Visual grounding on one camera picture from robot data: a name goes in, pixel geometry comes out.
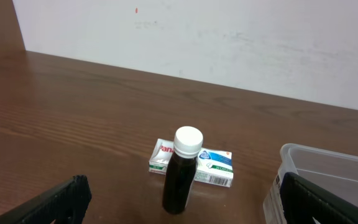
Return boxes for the dark bottle white cap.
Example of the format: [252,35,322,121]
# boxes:
[162,126,203,215]

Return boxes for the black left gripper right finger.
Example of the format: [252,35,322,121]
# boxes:
[280,172,358,224]

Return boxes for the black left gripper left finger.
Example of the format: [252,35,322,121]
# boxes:
[0,175,92,224]

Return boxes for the clear plastic container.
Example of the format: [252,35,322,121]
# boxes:
[263,143,358,224]

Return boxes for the white Panadol box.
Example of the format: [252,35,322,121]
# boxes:
[149,139,234,187]

